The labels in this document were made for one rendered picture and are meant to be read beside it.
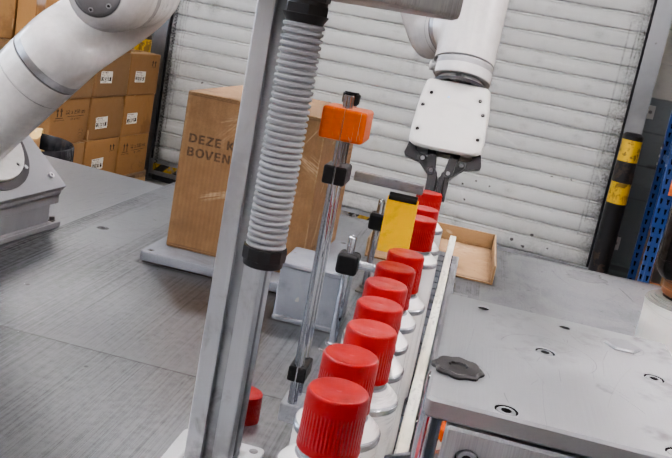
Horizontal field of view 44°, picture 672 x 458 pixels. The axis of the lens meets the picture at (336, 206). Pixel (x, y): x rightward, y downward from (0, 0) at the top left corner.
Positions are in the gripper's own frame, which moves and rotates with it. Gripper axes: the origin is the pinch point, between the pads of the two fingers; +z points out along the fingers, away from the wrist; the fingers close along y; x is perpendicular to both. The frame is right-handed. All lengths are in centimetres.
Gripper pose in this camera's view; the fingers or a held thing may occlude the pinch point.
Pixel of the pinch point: (435, 191)
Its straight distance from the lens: 114.8
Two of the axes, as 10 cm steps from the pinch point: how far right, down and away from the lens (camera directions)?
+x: 1.3, 1.7, 9.8
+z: -2.3, 9.6, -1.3
